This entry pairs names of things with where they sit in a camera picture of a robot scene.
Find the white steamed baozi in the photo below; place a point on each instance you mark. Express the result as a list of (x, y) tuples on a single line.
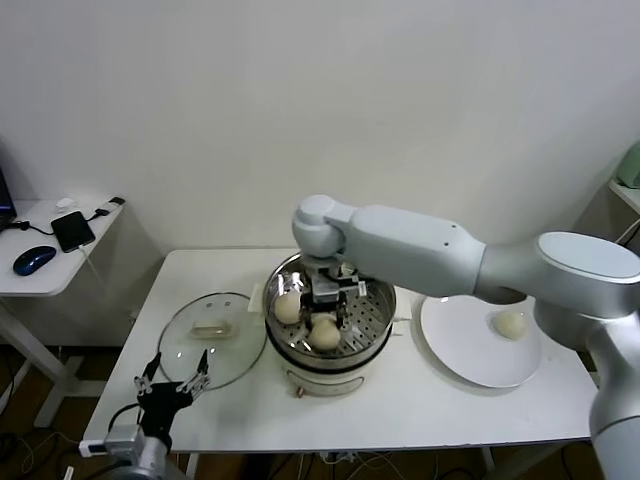
[(287, 309), (510, 326), (324, 336)]

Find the black smartphone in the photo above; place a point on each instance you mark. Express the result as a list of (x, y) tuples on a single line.
[(72, 231)]

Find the round glass pot lid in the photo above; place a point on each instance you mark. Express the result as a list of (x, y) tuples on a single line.
[(225, 355)]

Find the pale green appliance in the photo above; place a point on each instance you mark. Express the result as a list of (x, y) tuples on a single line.
[(629, 167)]

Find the blue computer mouse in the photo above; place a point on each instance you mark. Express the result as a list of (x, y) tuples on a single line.
[(32, 261)]

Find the white side desk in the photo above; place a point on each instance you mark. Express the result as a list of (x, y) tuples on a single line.
[(40, 285)]

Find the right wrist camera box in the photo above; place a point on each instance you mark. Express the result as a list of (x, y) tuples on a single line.
[(327, 289)]

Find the white round plate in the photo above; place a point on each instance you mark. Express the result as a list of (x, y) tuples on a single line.
[(475, 345)]

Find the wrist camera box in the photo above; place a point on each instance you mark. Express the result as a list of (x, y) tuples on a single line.
[(327, 289), (122, 439)]

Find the stainless steel steamer basket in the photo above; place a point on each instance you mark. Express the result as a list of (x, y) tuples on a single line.
[(370, 330)]

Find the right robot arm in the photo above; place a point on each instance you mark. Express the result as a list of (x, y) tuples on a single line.
[(425, 245)]

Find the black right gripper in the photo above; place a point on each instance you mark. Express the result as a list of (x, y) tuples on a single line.
[(325, 306)]

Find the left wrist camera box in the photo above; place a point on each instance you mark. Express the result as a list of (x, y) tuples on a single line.
[(122, 439)]

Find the steel steamer pot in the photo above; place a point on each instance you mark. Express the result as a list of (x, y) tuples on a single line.
[(325, 377)]

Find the black laptop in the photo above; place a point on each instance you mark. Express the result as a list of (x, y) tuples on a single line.
[(5, 200)]

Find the white power strip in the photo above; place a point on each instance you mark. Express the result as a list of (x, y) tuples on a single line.
[(340, 456)]

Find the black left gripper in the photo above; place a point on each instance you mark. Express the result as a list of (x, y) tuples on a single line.
[(157, 400)]

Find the small white earbud case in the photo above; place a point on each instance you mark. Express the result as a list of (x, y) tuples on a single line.
[(64, 203)]

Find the white shelf table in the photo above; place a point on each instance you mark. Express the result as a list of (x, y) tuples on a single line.
[(627, 197)]

